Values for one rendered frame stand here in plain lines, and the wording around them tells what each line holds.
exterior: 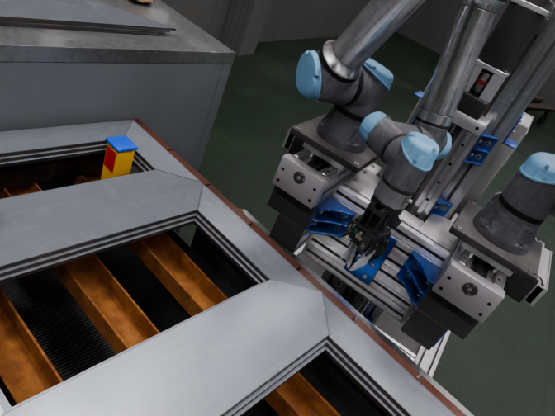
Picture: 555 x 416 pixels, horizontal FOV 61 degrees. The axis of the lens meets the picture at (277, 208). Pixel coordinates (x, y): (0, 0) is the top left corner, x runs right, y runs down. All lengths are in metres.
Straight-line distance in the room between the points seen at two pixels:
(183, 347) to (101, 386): 0.15
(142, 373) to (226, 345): 0.17
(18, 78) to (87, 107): 0.21
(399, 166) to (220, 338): 0.48
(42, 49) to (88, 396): 0.83
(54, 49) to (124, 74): 0.22
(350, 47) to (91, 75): 0.69
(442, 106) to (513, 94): 0.33
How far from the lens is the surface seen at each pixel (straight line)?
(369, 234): 1.02
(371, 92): 1.28
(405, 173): 0.97
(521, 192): 1.26
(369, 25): 1.11
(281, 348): 0.96
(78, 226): 1.07
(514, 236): 1.28
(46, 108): 1.40
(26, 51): 1.31
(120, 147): 1.28
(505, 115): 1.42
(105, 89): 1.45
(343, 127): 1.31
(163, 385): 0.85
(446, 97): 1.11
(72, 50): 1.35
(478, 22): 1.11
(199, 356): 0.89
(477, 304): 1.22
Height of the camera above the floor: 1.54
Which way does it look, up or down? 32 degrees down
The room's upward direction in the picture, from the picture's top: 24 degrees clockwise
